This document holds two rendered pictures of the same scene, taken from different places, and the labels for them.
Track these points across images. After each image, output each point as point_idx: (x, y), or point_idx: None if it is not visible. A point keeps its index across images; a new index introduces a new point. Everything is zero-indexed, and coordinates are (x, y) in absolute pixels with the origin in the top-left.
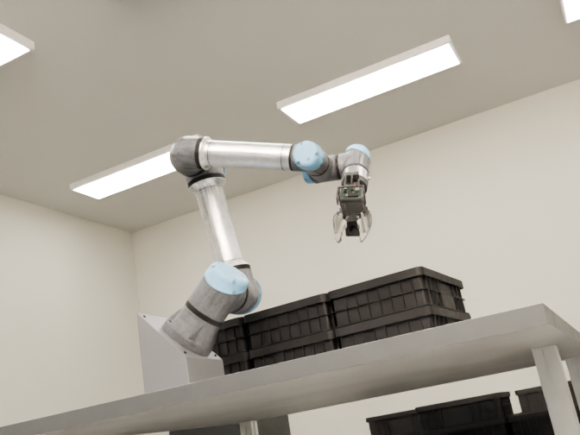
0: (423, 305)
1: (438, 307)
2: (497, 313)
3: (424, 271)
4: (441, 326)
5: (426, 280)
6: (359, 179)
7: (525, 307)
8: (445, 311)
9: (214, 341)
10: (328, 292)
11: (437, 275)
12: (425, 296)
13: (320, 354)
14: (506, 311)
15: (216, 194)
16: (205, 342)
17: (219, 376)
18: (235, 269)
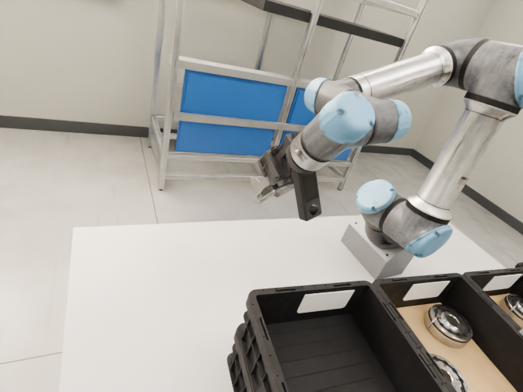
0: (243, 323)
1: (243, 358)
2: (105, 226)
3: (247, 302)
4: (143, 225)
5: (249, 317)
6: (287, 146)
7: (85, 227)
8: (250, 390)
9: (373, 238)
10: (366, 281)
11: (265, 358)
12: (244, 323)
13: (221, 221)
14: (99, 226)
15: (459, 120)
16: (366, 230)
17: (283, 218)
18: (384, 196)
